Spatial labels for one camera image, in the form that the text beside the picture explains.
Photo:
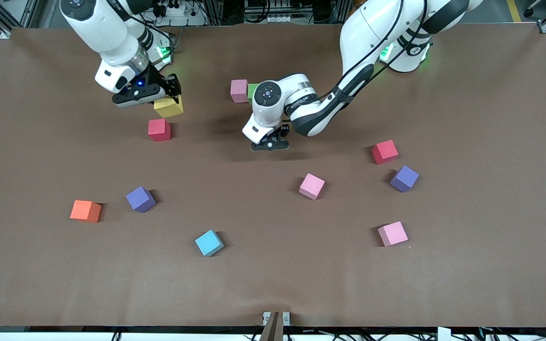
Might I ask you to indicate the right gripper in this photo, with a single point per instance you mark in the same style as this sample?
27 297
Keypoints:
163 82

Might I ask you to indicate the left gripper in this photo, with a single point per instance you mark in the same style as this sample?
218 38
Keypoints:
283 130

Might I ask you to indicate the yellow foam cube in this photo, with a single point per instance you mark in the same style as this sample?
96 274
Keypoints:
168 108

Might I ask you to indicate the green foam cube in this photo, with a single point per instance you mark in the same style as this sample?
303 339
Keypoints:
252 92

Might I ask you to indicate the pink foam cube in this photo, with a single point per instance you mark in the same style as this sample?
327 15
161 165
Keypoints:
312 186
239 91
392 233

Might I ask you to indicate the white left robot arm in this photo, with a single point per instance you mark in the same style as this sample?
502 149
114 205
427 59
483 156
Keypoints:
372 28

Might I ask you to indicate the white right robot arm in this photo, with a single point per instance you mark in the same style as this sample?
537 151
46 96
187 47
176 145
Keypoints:
107 33

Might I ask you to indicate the red foam cube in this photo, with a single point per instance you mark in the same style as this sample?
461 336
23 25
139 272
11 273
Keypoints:
385 151
159 130

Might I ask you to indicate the white power strip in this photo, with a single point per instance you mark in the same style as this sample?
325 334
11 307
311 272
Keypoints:
176 7

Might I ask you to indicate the purple foam cube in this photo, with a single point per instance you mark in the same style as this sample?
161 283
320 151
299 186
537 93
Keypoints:
140 199
404 178

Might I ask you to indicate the metal equipment rack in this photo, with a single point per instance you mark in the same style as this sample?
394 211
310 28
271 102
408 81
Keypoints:
268 9

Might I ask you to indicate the blue foam cube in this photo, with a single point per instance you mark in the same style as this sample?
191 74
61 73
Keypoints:
209 243

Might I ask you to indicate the orange foam cube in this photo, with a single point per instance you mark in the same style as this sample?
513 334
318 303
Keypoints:
86 210

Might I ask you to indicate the brown paper table cover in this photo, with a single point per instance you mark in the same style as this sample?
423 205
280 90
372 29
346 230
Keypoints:
443 284

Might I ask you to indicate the small metal bracket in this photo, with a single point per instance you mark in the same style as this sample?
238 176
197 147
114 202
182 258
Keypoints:
286 318

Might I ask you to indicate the grey camera support post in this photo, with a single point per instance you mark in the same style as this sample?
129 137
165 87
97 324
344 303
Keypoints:
273 331

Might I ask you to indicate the white table edge rail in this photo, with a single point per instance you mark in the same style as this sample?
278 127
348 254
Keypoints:
40 337

